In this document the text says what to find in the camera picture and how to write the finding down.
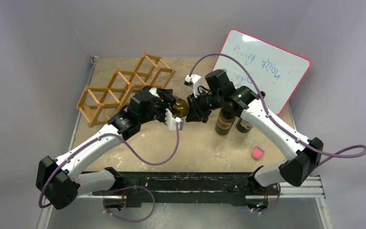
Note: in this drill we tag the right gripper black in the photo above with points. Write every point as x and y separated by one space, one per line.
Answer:
194 107

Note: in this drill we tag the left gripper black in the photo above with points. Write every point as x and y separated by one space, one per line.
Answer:
166 113

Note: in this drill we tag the olive green wine bottle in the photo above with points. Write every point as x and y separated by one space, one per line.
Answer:
180 107

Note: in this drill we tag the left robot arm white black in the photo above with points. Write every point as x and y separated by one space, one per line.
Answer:
61 180

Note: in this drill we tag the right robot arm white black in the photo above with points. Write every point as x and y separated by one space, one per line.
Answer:
298 149

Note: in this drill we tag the dark bottle beige label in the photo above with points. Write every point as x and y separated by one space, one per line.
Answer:
224 122

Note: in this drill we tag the dark green wine bottle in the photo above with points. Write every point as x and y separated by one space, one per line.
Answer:
243 126

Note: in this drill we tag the wooden lattice wine rack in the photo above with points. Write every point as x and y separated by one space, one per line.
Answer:
98 104

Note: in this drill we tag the pink eraser block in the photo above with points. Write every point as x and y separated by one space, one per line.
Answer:
257 153

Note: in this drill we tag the pink framed whiteboard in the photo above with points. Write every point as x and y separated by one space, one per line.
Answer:
276 71

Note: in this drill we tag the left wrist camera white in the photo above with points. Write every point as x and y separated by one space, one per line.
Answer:
177 124

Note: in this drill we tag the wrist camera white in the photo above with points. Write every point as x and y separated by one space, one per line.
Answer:
196 83
177 124

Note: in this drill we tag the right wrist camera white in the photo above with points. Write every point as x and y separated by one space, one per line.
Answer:
196 83

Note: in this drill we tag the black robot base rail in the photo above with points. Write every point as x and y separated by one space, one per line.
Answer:
234 188

